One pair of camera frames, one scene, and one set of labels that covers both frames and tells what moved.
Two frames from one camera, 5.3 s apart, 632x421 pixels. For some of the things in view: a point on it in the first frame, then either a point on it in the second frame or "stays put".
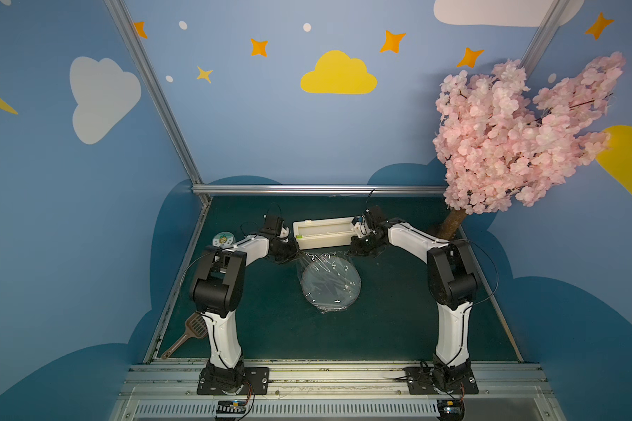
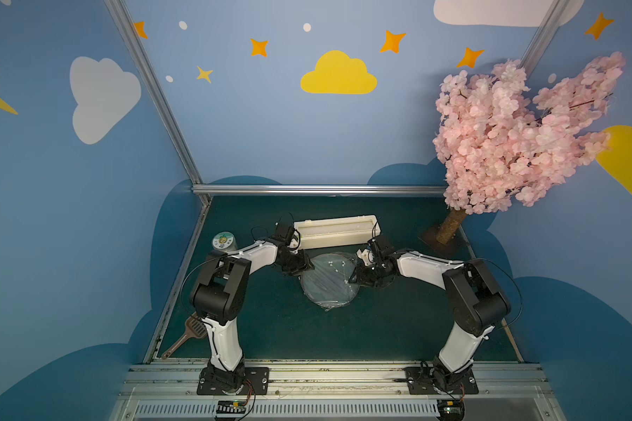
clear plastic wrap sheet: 331,281 stays put
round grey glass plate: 330,282 stays put
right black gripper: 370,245 → 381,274
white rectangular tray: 313,233 stays put
